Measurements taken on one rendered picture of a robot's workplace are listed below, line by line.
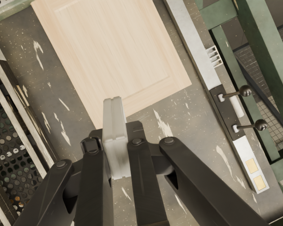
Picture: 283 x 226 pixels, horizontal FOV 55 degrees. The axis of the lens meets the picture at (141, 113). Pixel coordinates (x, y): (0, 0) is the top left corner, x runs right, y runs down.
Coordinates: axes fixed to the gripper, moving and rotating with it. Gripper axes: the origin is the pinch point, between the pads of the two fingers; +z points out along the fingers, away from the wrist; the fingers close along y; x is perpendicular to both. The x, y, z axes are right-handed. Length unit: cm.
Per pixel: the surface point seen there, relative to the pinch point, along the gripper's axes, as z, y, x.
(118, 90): 72, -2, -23
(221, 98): 65, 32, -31
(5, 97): 69, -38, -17
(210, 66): 71, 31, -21
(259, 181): 56, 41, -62
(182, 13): 77, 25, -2
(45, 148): 62, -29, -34
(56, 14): 82, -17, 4
